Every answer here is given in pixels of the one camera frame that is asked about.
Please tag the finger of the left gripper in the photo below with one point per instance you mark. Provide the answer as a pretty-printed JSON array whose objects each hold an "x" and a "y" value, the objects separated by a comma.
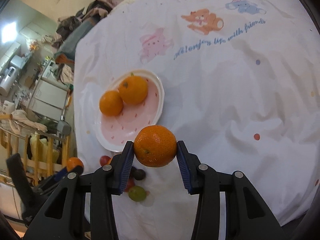
[{"x": 56, "y": 177}]

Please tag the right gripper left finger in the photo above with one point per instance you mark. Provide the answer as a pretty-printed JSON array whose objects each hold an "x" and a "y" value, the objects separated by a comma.
[{"x": 62, "y": 215}]

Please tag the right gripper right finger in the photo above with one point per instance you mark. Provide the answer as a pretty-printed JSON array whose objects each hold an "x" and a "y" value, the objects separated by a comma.
[{"x": 247, "y": 214}]

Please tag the small orange mandarin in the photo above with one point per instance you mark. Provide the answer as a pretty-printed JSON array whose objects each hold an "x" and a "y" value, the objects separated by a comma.
[{"x": 74, "y": 162}]

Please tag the dark purple grape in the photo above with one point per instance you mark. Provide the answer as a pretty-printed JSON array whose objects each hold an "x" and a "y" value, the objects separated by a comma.
[
  {"x": 132, "y": 172},
  {"x": 139, "y": 174}
]

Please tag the large orange mandarin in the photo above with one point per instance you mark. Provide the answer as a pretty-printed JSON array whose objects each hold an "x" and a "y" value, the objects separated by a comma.
[{"x": 155, "y": 146}]

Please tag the pink strawberry pattern plate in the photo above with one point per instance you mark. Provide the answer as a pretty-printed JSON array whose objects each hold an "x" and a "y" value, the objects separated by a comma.
[{"x": 113, "y": 132}]

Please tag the white cabinet drawers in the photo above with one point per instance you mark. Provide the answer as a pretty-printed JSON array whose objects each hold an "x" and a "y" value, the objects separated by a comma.
[{"x": 49, "y": 95}]

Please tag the green grape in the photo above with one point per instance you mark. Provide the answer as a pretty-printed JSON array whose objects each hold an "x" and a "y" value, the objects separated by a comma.
[{"x": 137, "y": 194}]

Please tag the orange mandarin on plate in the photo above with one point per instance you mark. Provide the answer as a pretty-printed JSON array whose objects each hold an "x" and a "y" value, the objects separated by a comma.
[
  {"x": 110, "y": 103},
  {"x": 133, "y": 90}
]

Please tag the pile of clothes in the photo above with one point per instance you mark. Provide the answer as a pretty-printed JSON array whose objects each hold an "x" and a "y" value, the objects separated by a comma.
[{"x": 96, "y": 10}]

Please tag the wooden crib rail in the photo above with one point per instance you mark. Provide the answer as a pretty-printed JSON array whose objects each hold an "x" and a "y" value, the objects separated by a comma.
[{"x": 42, "y": 154}]

